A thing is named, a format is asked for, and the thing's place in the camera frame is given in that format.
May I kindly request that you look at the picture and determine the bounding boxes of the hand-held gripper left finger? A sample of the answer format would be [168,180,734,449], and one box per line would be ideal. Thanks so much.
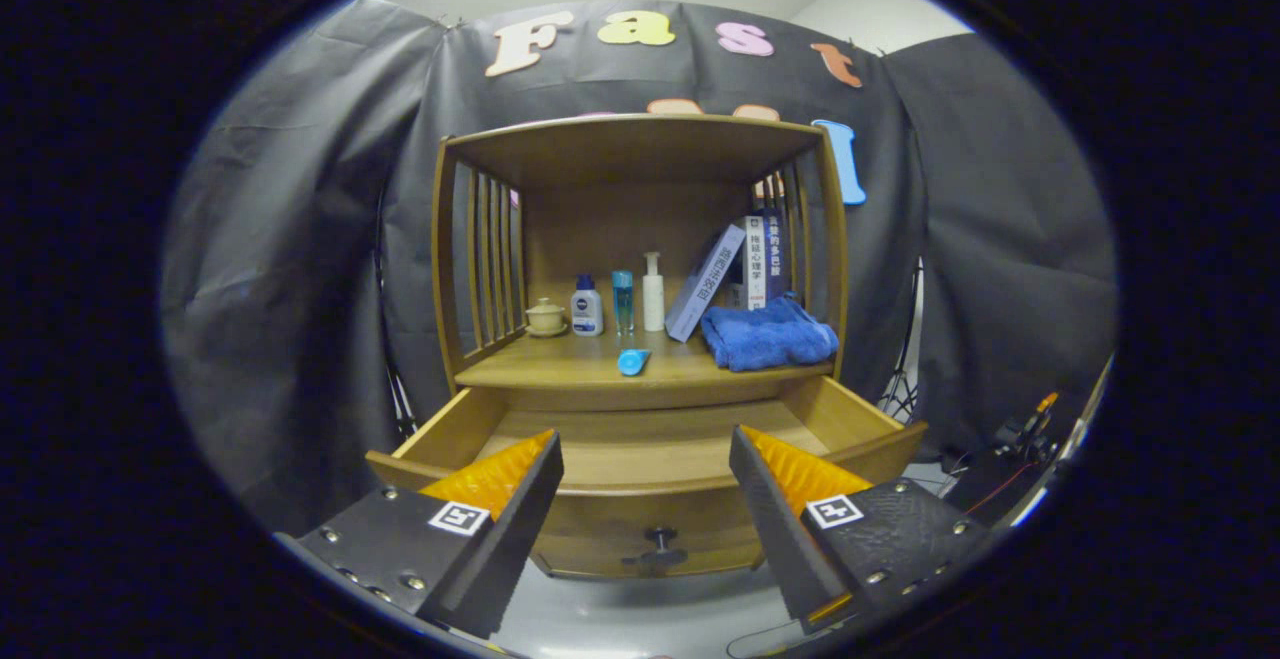
[275,429,565,640]

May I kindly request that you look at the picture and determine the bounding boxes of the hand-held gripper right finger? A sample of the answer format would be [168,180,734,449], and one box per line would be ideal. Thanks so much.
[728,425,991,636]

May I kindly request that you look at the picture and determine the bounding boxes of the wooden drawer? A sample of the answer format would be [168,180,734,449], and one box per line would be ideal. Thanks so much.
[365,376,929,580]

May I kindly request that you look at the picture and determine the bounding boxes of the wooden countertop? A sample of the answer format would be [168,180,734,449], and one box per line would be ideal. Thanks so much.
[455,324,836,390]

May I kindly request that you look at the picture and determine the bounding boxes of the wooden cabinet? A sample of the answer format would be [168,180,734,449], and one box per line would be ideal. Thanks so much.
[365,114,931,580]

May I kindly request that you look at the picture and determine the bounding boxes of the black stand legs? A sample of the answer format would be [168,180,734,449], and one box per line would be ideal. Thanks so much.
[372,189,421,440]

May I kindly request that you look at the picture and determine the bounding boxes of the blue towel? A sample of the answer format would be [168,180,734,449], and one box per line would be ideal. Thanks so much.
[699,293,841,373]

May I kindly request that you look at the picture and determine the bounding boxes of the black tripod stand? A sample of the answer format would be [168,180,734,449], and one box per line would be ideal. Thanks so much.
[878,259,926,425]

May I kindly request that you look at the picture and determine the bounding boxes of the beige lidded teacup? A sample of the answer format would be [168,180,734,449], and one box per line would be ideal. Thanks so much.
[525,297,568,338]

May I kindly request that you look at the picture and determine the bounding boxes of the white bottle with blue cap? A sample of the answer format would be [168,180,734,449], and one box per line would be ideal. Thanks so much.
[570,274,605,337]

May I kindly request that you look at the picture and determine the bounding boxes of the pale grey book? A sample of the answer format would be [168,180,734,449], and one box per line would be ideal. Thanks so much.
[664,224,747,343]

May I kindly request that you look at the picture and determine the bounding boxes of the black and orange equipment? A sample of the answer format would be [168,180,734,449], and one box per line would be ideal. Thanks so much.
[940,391,1086,530]

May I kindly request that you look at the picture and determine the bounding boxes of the white pump bottle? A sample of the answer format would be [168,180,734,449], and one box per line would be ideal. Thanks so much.
[642,251,666,332]

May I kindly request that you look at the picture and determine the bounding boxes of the dark blue book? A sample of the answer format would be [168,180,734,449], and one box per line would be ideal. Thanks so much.
[762,207,789,302]

